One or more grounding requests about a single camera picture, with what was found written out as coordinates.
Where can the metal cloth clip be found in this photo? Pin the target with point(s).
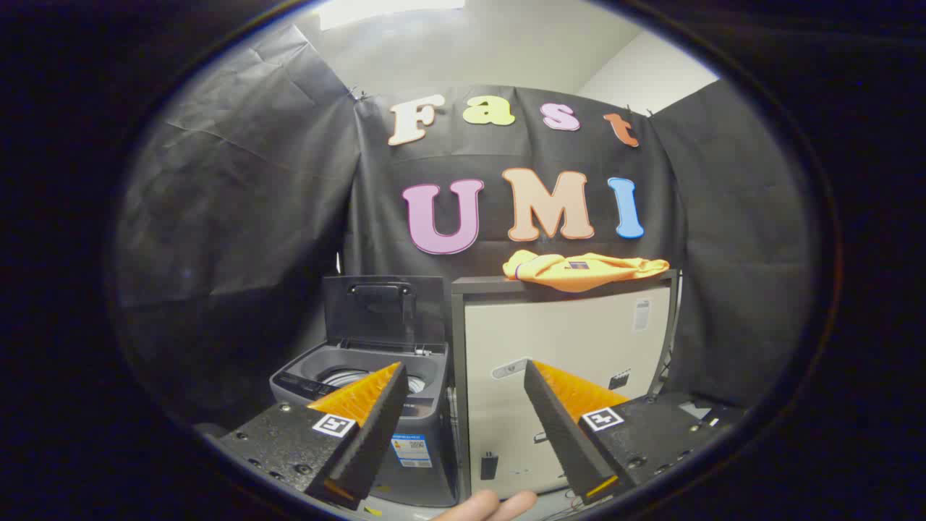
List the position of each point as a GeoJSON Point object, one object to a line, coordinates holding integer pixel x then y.
{"type": "Point", "coordinates": [354, 92]}

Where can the grey washing machine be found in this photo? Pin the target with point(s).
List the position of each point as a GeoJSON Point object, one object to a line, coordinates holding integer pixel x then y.
{"type": "Point", "coordinates": [427, 477]}

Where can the black backdrop cloth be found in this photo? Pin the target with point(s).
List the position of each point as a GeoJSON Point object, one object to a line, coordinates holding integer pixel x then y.
{"type": "Point", "coordinates": [246, 217]}

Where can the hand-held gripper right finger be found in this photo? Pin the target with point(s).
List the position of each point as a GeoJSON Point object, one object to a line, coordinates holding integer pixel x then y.
{"type": "Point", "coordinates": [561, 427]}

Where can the white cabinet with grey frame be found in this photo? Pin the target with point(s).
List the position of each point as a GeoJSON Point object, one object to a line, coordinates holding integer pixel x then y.
{"type": "Point", "coordinates": [564, 325]}

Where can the orange garment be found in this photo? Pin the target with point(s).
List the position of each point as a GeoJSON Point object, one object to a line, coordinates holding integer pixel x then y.
{"type": "Point", "coordinates": [579, 273]}

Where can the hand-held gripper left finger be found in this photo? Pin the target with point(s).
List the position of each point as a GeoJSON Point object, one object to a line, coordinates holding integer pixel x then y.
{"type": "Point", "coordinates": [376, 427]}

